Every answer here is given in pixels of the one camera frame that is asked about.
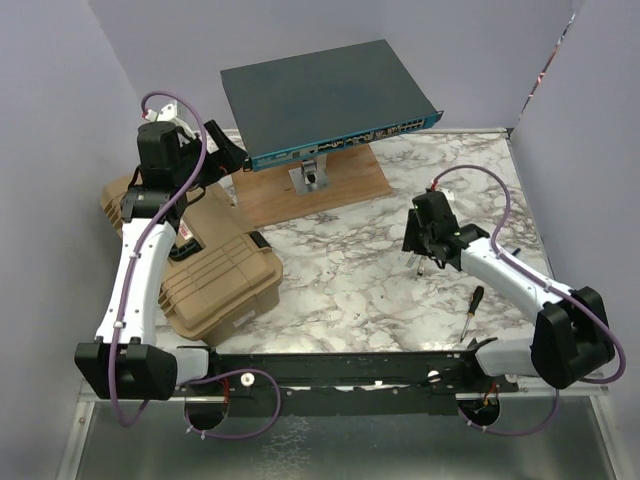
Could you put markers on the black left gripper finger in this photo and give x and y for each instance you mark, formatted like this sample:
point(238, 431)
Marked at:
point(226, 162)
point(219, 145)

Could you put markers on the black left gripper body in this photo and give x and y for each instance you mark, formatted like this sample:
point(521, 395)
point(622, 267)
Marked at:
point(191, 150)

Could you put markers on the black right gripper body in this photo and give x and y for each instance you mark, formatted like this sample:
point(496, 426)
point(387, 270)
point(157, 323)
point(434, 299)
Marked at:
point(417, 237)

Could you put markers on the dark grey network switch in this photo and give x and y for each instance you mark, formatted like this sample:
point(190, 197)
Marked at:
point(294, 108)

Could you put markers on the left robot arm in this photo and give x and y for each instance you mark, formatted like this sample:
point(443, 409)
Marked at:
point(123, 361)

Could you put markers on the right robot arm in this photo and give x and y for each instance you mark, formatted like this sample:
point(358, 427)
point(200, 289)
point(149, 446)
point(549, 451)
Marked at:
point(569, 340)

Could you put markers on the small SFP module on table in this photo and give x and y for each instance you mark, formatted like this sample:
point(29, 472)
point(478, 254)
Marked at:
point(420, 271)

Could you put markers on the black yellow screwdriver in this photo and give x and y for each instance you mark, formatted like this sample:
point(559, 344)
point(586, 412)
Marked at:
point(474, 302)

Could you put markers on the wooden base board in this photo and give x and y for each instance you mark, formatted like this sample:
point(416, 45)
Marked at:
point(280, 193)

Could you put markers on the tan plastic tool case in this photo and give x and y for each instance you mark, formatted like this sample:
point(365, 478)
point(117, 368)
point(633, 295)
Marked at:
point(209, 276)

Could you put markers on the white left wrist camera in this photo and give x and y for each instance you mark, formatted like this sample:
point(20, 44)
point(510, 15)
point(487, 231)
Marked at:
point(169, 113)

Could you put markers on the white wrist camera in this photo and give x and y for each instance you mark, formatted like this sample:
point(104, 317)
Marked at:
point(448, 193)
point(169, 113)

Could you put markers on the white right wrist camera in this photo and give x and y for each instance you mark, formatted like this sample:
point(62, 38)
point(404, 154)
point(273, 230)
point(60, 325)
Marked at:
point(448, 193)

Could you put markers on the silver metal switch stand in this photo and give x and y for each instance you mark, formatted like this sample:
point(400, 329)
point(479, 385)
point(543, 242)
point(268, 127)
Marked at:
point(310, 176)

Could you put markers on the black metal mounting rail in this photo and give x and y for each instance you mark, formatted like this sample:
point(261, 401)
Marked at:
point(345, 384)

